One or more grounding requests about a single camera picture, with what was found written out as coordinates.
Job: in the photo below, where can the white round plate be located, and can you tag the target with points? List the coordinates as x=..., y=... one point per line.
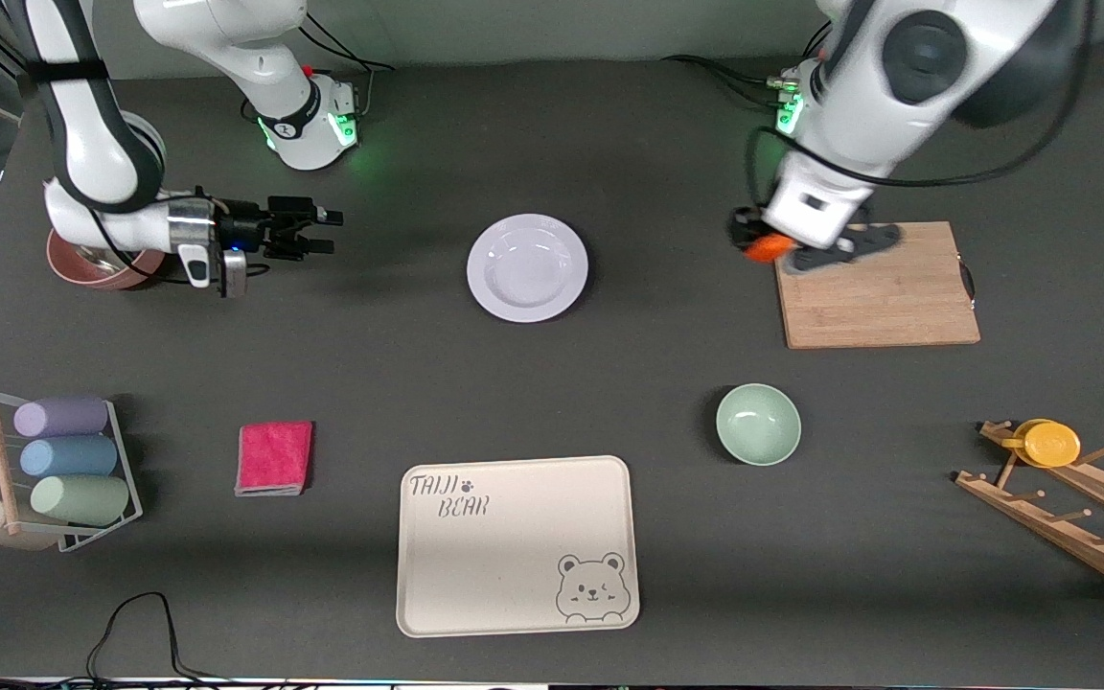
x=527, y=268

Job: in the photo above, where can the beige bear print tray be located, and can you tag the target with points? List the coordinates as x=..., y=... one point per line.
x=514, y=565

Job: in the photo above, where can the pink folded cloth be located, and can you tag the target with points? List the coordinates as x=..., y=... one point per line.
x=274, y=458

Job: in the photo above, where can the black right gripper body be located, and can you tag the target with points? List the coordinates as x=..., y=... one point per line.
x=241, y=213

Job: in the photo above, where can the orange fruit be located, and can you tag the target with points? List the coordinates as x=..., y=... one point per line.
x=763, y=251

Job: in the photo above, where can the yellow cup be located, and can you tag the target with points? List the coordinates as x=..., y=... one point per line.
x=1050, y=445

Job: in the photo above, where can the wooden peg mug rack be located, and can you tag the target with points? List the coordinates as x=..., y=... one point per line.
x=1089, y=537

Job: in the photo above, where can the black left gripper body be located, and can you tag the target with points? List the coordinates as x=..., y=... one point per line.
x=742, y=228

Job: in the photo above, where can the pale green bowl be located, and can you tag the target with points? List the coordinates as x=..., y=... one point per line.
x=758, y=426

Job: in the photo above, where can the blue cup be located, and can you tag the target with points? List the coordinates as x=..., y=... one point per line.
x=68, y=456

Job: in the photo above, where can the purple cup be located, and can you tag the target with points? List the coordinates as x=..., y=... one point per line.
x=63, y=417

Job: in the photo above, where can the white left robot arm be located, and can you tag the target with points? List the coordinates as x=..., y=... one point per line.
x=897, y=105

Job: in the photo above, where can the pink bowl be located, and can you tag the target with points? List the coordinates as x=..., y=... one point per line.
x=68, y=268

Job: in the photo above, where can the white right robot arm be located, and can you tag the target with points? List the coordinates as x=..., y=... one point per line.
x=97, y=144

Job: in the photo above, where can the green cup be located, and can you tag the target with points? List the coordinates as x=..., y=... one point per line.
x=82, y=499

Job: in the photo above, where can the wooden cutting board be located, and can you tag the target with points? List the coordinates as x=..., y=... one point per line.
x=878, y=307

